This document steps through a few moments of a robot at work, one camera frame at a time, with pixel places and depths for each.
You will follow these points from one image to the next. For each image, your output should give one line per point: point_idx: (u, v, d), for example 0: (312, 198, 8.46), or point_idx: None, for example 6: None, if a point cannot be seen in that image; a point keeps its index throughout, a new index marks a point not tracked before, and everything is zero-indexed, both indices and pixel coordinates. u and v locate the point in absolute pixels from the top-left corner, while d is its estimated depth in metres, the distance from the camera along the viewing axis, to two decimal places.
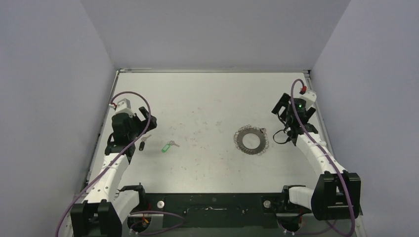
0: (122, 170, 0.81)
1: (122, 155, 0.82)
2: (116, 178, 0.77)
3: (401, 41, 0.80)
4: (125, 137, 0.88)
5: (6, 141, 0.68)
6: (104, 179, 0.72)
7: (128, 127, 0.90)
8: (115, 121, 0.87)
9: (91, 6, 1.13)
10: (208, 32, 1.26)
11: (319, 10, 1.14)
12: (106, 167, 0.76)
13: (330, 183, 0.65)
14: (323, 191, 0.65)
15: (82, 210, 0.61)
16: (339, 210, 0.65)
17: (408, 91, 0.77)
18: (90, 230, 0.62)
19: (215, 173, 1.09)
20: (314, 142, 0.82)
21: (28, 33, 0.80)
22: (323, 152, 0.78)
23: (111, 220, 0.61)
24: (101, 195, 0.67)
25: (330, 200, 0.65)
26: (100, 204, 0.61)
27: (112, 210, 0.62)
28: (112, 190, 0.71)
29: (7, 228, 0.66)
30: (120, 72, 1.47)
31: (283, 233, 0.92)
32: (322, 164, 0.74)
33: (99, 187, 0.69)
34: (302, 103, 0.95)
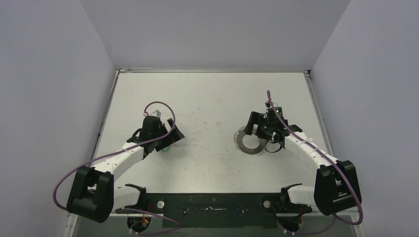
0: (134, 160, 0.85)
1: (140, 147, 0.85)
2: (127, 162, 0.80)
3: (401, 40, 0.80)
4: (149, 136, 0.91)
5: (6, 141, 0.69)
6: (117, 157, 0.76)
7: (156, 128, 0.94)
8: (148, 119, 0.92)
9: (91, 6, 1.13)
10: (208, 32, 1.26)
11: (319, 9, 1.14)
12: (123, 149, 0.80)
13: (328, 175, 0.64)
14: (324, 184, 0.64)
15: (87, 173, 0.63)
16: (343, 200, 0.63)
17: (408, 90, 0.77)
18: (84, 197, 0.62)
19: (215, 172, 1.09)
20: (302, 140, 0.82)
21: (27, 32, 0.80)
22: (313, 148, 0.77)
23: (107, 194, 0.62)
24: (108, 168, 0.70)
25: (333, 193, 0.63)
26: (103, 174, 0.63)
27: (112, 185, 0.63)
28: (119, 169, 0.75)
29: (6, 228, 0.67)
30: (120, 72, 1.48)
31: (283, 233, 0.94)
32: (316, 158, 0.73)
33: (109, 161, 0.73)
34: (278, 109, 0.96)
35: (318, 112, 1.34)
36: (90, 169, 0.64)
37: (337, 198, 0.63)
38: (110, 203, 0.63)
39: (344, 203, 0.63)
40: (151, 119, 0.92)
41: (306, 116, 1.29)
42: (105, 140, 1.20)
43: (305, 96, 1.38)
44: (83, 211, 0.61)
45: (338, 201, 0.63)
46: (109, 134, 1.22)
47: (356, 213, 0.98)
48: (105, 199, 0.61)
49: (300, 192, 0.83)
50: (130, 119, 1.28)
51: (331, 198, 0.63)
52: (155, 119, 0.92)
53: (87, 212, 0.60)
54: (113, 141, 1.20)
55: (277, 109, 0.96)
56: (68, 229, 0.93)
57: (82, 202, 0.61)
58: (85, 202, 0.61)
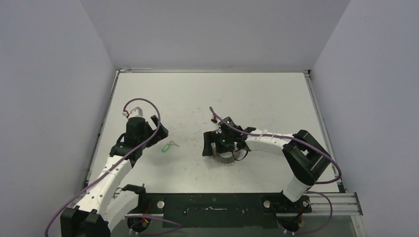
0: (123, 175, 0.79)
1: (126, 161, 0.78)
2: (115, 183, 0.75)
3: (401, 40, 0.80)
4: (135, 139, 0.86)
5: (6, 141, 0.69)
6: (101, 185, 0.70)
7: (141, 131, 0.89)
8: (131, 122, 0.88)
9: (91, 6, 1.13)
10: (208, 32, 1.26)
11: (319, 9, 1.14)
12: (106, 172, 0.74)
13: (292, 150, 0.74)
14: (295, 160, 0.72)
15: (72, 216, 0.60)
16: (318, 164, 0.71)
17: (408, 90, 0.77)
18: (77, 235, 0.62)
19: (214, 172, 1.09)
20: (259, 135, 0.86)
21: (28, 32, 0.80)
22: (271, 136, 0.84)
23: (99, 230, 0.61)
24: (93, 204, 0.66)
25: (306, 164, 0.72)
26: (89, 215, 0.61)
27: (101, 221, 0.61)
28: (107, 197, 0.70)
29: (8, 229, 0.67)
30: (120, 72, 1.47)
31: (283, 233, 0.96)
32: (277, 143, 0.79)
33: (93, 193, 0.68)
34: (228, 120, 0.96)
35: (318, 112, 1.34)
36: (74, 211, 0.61)
37: (313, 165, 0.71)
38: (105, 231, 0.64)
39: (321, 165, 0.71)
40: (135, 122, 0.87)
41: (306, 116, 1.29)
42: (105, 140, 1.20)
43: (305, 96, 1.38)
44: None
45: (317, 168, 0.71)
46: (109, 134, 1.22)
47: (356, 213, 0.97)
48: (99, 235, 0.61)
49: (290, 184, 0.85)
50: None
51: (307, 168, 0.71)
52: (139, 121, 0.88)
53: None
54: (113, 141, 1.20)
55: (227, 120, 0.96)
56: None
57: None
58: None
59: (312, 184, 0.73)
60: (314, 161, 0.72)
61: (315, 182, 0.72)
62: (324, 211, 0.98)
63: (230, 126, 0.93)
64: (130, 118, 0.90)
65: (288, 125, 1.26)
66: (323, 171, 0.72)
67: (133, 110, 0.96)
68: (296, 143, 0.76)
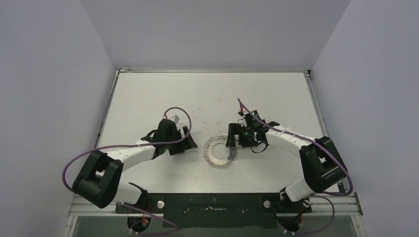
0: (144, 157, 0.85)
1: (152, 146, 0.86)
2: (138, 158, 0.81)
3: (401, 40, 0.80)
4: (163, 138, 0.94)
5: (6, 142, 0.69)
6: (130, 149, 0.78)
7: (170, 132, 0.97)
8: (164, 121, 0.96)
9: (91, 6, 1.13)
10: (208, 32, 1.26)
11: (319, 9, 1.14)
12: (137, 144, 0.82)
13: (310, 153, 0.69)
14: (309, 163, 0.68)
15: (100, 157, 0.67)
16: (332, 174, 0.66)
17: (408, 90, 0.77)
18: (90, 179, 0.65)
19: (214, 172, 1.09)
20: (280, 132, 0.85)
21: (28, 32, 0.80)
22: (292, 135, 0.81)
23: (114, 180, 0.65)
24: (119, 156, 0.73)
25: (319, 170, 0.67)
26: (114, 161, 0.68)
27: (120, 173, 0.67)
28: (128, 161, 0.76)
29: (7, 228, 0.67)
30: (120, 72, 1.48)
31: (283, 233, 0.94)
32: (297, 142, 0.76)
33: (122, 151, 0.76)
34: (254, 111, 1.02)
35: (318, 112, 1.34)
36: (103, 154, 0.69)
37: (325, 173, 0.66)
38: (115, 190, 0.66)
39: (334, 177, 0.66)
40: (167, 122, 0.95)
41: (306, 116, 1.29)
42: (105, 140, 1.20)
43: (305, 96, 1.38)
44: (87, 193, 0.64)
45: (328, 177, 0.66)
46: (109, 134, 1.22)
47: (356, 213, 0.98)
48: (111, 185, 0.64)
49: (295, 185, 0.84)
50: (130, 119, 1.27)
51: (319, 174, 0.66)
52: (171, 122, 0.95)
53: (91, 194, 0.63)
54: (113, 141, 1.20)
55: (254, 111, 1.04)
56: (68, 230, 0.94)
57: (88, 184, 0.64)
58: (92, 184, 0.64)
59: (318, 192, 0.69)
60: (328, 169, 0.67)
61: (322, 191, 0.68)
62: (325, 211, 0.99)
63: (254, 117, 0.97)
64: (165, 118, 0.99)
65: (288, 125, 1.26)
66: (334, 183, 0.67)
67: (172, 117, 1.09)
68: (315, 147, 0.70)
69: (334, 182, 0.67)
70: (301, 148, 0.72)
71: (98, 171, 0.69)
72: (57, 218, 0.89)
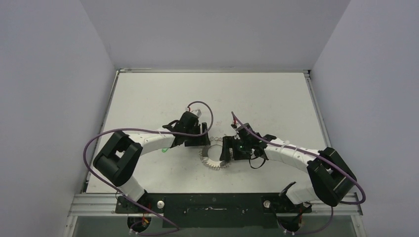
0: (161, 145, 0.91)
1: (172, 136, 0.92)
2: (155, 144, 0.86)
3: (401, 40, 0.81)
4: (183, 130, 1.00)
5: (5, 141, 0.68)
6: (150, 135, 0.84)
7: (191, 124, 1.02)
8: (187, 114, 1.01)
9: (91, 6, 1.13)
10: (208, 32, 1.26)
11: (319, 9, 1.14)
12: (157, 131, 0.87)
13: (318, 169, 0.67)
14: (319, 178, 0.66)
15: (121, 138, 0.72)
16: (343, 184, 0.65)
17: (408, 90, 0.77)
18: (110, 158, 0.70)
19: (215, 172, 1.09)
20: (280, 146, 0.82)
21: (28, 32, 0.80)
22: (294, 148, 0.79)
23: (132, 162, 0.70)
24: (139, 139, 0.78)
25: (330, 184, 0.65)
26: (134, 143, 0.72)
27: (138, 156, 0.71)
28: (147, 146, 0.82)
29: (7, 228, 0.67)
30: (120, 72, 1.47)
31: (283, 233, 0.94)
32: (301, 158, 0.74)
33: (143, 135, 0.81)
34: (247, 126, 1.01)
35: (318, 112, 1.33)
36: (125, 135, 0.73)
37: (337, 186, 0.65)
38: (131, 171, 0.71)
39: (345, 185, 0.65)
40: (189, 115, 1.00)
41: (306, 116, 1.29)
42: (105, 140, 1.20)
43: (305, 96, 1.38)
44: (106, 170, 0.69)
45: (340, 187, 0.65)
46: (109, 134, 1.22)
47: (356, 213, 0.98)
48: (128, 167, 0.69)
49: (298, 191, 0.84)
50: (130, 119, 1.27)
51: (331, 188, 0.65)
52: (192, 116, 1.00)
53: (110, 172, 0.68)
54: None
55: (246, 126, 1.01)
56: (68, 230, 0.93)
57: (107, 162, 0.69)
58: (111, 163, 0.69)
59: (333, 205, 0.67)
60: (337, 180, 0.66)
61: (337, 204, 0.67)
62: (325, 211, 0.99)
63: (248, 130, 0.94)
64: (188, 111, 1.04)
65: (288, 125, 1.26)
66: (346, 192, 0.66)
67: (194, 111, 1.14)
68: (321, 161, 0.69)
69: (346, 191, 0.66)
70: (308, 165, 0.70)
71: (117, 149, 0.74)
72: (56, 218, 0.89)
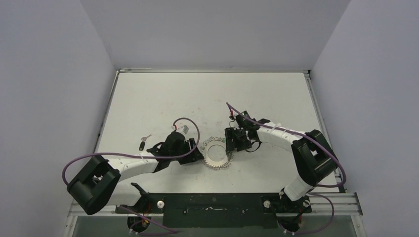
0: (144, 170, 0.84)
1: (155, 160, 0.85)
2: (137, 170, 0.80)
3: (402, 40, 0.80)
4: (168, 152, 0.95)
5: (5, 142, 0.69)
6: (132, 160, 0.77)
7: (177, 146, 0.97)
8: (172, 136, 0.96)
9: (91, 7, 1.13)
10: (208, 32, 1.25)
11: (320, 9, 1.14)
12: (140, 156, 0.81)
13: (302, 148, 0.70)
14: (301, 157, 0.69)
15: (99, 163, 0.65)
16: (325, 166, 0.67)
17: (408, 90, 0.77)
18: (85, 184, 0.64)
19: (215, 172, 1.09)
20: (271, 128, 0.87)
21: (28, 33, 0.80)
22: (282, 130, 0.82)
23: (107, 191, 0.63)
24: (118, 167, 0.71)
25: (312, 163, 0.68)
26: (111, 170, 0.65)
27: (115, 184, 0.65)
28: (127, 172, 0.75)
29: (8, 229, 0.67)
30: (120, 72, 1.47)
31: (283, 233, 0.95)
32: (288, 138, 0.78)
33: (123, 160, 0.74)
34: (244, 111, 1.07)
35: (318, 112, 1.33)
36: (104, 160, 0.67)
37: (318, 166, 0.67)
38: (107, 199, 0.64)
39: (325, 168, 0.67)
40: (176, 137, 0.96)
41: (306, 116, 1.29)
42: (105, 140, 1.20)
43: (305, 96, 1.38)
44: (80, 197, 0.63)
45: (321, 169, 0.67)
46: (109, 134, 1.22)
47: (356, 213, 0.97)
48: (103, 196, 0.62)
49: (293, 184, 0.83)
50: (130, 119, 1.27)
51: (312, 168, 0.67)
52: (179, 137, 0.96)
53: (83, 199, 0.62)
54: (113, 140, 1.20)
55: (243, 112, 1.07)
56: (68, 230, 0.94)
57: (81, 189, 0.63)
58: (85, 190, 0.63)
59: (314, 185, 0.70)
60: (320, 161, 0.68)
61: (316, 183, 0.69)
62: (325, 211, 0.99)
63: (244, 117, 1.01)
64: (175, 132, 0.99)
65: (288, 125, 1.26)
66: (327, 175, 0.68)
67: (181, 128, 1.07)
68: (307, 141, 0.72)
69: (327, 174, 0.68)
70: (293, 144, 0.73)
71: (96, 175, 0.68)
72: (56, 218, 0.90)
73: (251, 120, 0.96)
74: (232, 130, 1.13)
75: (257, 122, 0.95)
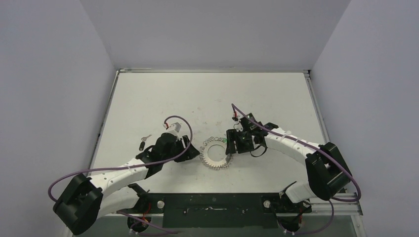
0: (135, 179, 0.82)
1: (145, 167, 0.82)
2: (126, 180, 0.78)
3: (402, 40, 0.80)
4: (159, 156, 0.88)
5: (5, 142, 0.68)
6: (117, 173, 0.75)
7: (168, 149, 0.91)
8: (163, 138, 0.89)
9: (91, 6, 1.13)
10: (208, 32, 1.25)
11: (320, 9, 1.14)
12: (126, 166, 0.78)
13: (316, 162, 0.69)
14: (316, 172, 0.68)
15: (81, 183, 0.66)
16: (338, 180, 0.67)
17: (408, 89, 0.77)
18: (70, 204, 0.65)
19: (215, 172, 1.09)
20: (281, 136, 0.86)
21: (28, 32, 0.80)
22: (294, 139, 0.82)
23: (91, 211, 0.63)
24: (102, 184, 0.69)
25: (326, 178, 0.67)
26: (94, 189, 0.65)
27: (99, 203, 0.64)
28: (114, 186, 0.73)
29: (8, 229, 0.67)
30: (120, 72, 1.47)
31: (283, 233, 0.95)
32: (301, 149, 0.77)
33: (107, 176, 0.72)
34: (250, 114, 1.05)
35: (318, 112, 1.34)
36: (86, 179, 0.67)
37: (332, 180, 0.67)
38: (93, 217, 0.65)
39: (339, 182, 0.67)
40: (166, 139, 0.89)
41: (306, 116, 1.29)
42: (105, 140, 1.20)
43: (305, 96, 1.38)
44: (65, 217, 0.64)
45: (335, 184, 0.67)
46: (109, 134, 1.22)
47: (356, 213, 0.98)
48: (86, 216, 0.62)
49: (297, 189, 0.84)
50: (129, 119, 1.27)
51: (326, 182, 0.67)
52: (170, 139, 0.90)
53: (69, 220, 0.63)
54: (113, 140, 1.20)
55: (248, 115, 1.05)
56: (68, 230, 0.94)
57: (66, 209, 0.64)
58: (70, 210, 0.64)
59: (324, 199, 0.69)
60: (333, 176, 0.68)
61: (329, 198, 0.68)
62: (325, 211, 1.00)
63: (251, 121, 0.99)
64: (165, 134, 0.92)
65: (288, 125, 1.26)
66: (340, 189, 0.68)
67: (172, 125, 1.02)
68: (320, 155, 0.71)
69: (340, 188, 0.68)
70: (307, 157, 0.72)
71: (81, 193, 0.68)
72: (56, 218, 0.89)
73: (258, 125, 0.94)
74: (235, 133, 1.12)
75: (264, 127, 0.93)
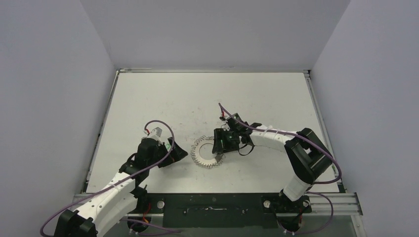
0: (124, 193, 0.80)
1: (131, 179, 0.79)
2: (116, 199, 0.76)
3: (401, 40, 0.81)
4: (144, 162, 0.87)
5: (5, 141, 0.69)
6: (103, 196, 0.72)
7: (150, 153, 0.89)
8: (143, 144, 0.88)
9: (91, 7, 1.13)
10: (207, 31, 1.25)
11: (319, 9, 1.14)
12: (111, 185, 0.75)
13: (295, 147, 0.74)
14: (296, 156, 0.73)
15: (69, 219, 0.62)
16: (320, 163, 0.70)
17: (409, 89, 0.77)
18: None
19: (214, 172, 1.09)
20: (263, 131, 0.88)
21: (27, 32, 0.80)
22: (275, 132, 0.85)
23: None
24: (92, 213, 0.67)
25: (307, 162, 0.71)
26: (85, 221, 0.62)
27: (94, 232, 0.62)
28: (105, 209, 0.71)
29: (8, 228, 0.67)
30: (120, 72, 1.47)
31: (283, 233, 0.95)
32: (280, 138, 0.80)
33: (94, 202, 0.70)
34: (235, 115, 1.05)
35: (318, 113, 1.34)
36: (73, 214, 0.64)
37: (314, 163, 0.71)
38: None
39: (321, 164, 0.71)
40: (146, 144, 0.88)
41: (306, 116, 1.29)
42: (105, 140, 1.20)
43: (306, 96, 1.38)
44: None
45: (317, 166, 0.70)
46: (109, 134, 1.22)
47: (356, 213, 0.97)
48: None
49: (290, 183, 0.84)
50: (129, 119, 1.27)
51: (308, 166, 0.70)
52: (151, 143, 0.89)
53: None
54: (113, 141, 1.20)
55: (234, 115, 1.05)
56: None
57: None
58: None
59: (310, 183, 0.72)
60: (315, 159, 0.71)
61: (314, 181, 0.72)
62: (324, 211, 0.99)
63: (237, 121, 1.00)
64: (146, 139, 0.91)
65: (288, 125, 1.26)
66: (323, 171, 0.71)
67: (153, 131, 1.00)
68: (299, 140, 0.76)
69: (323, 169, 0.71)
70: (286, 144, 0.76)
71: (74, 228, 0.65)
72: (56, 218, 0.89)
73: (243, 124, 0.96)
74: (222, 133, 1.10)
75: (249, 126, 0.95)
